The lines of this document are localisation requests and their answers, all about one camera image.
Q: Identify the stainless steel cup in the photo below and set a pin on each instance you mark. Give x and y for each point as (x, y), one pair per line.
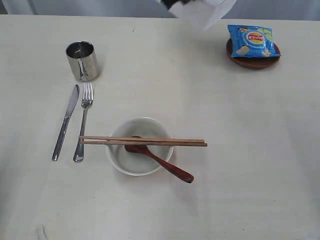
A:
(82, 60)

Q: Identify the silver metal fork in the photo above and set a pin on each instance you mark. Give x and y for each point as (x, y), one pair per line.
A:
(86, 103)

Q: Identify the brown wooden chopstick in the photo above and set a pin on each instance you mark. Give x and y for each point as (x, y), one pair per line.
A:
(142, 139)
(149, 143)

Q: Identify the silver table knife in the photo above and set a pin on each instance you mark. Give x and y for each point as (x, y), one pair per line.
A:
(70, 108)

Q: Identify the white patterned ceramic bowl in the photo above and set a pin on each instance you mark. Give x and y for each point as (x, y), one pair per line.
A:
(135, 164)

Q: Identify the white plastic perforated basket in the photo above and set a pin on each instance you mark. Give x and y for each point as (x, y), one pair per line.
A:
(206, 14)

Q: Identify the dark brown round plate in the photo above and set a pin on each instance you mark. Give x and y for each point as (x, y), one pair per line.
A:
(250, 62)

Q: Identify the blue Lays chips bag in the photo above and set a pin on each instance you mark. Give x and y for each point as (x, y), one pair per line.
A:
(250, 41)

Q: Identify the dark red wooden spoon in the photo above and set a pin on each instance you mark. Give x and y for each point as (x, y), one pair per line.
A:
(178, 172)

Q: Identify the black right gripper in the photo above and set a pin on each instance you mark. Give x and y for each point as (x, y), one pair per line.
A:
(179, 4)

